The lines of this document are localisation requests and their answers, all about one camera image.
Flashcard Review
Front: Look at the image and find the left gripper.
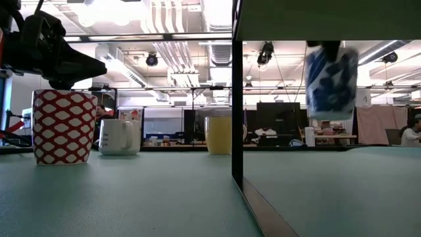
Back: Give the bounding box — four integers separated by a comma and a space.
2, 31, 108, 91

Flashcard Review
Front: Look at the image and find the white cylindrical container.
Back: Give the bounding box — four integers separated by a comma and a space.
304, 126, 316, 147

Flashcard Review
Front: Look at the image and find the yellow ceramic mug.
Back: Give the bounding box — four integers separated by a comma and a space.
204, 115, 233, 155

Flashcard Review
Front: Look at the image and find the black panel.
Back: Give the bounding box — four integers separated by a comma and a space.
183, 108, 233, 143

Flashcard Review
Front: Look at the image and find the black monitor back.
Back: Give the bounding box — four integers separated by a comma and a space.
256, 102, 302, 136

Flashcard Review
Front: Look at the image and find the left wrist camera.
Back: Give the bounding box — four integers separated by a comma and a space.
20, 10, 67, 45

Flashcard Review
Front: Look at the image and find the green table mat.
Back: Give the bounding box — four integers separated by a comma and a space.
0, 146, 421, 237

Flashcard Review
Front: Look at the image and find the red white lattice mug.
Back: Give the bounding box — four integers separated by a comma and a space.
32, 89, 99, 166

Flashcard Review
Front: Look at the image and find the wooden desk with boxes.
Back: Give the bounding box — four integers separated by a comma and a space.
314, 120, 359, 146

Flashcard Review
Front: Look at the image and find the pink hanging cloth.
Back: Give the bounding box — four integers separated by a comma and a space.
357, 105, 409, 145

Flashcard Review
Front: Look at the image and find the grey office chair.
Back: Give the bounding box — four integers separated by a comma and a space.
384, 128, 404, 146

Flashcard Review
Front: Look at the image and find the small grey monitor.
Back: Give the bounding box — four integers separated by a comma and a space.
21, 107, 34, 130

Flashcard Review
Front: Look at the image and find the white mug blue flower print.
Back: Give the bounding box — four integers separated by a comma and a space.
304, 45, 359, 121

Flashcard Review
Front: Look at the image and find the person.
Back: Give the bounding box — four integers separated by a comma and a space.
400, 113, 421, 148
95, 104, 115, 121

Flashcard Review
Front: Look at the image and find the black ceiling spotlight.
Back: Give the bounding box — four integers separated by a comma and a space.
257, 41, 275, 66
145, 52, 159, 68
382, 51, 399, 65

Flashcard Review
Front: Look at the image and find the black cable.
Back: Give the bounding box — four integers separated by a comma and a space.
0, 129, 34, 148

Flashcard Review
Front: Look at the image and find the red bar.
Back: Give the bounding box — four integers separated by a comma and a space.
0, 120, 26, 139

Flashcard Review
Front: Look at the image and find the white mug with text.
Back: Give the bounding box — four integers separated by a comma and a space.
98, 118, 142, 156

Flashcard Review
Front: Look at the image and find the wooden shelf with black legs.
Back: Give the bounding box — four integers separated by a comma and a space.
231, 0, 421, 237

